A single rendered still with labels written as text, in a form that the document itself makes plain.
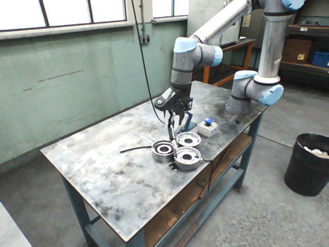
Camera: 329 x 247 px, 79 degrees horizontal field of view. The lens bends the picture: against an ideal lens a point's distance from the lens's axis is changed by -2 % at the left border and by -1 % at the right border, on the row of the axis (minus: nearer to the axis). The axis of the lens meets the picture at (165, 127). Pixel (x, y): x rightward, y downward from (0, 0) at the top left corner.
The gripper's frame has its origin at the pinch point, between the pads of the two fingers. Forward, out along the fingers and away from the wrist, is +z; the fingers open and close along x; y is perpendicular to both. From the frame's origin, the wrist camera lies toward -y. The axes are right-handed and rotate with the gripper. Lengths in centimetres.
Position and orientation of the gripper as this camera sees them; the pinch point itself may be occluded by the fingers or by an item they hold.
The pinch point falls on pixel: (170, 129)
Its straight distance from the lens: 84.4
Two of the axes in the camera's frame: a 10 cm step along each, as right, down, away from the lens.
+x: -7.4, -3.7, 5.7
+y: 6.7, -2.8, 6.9
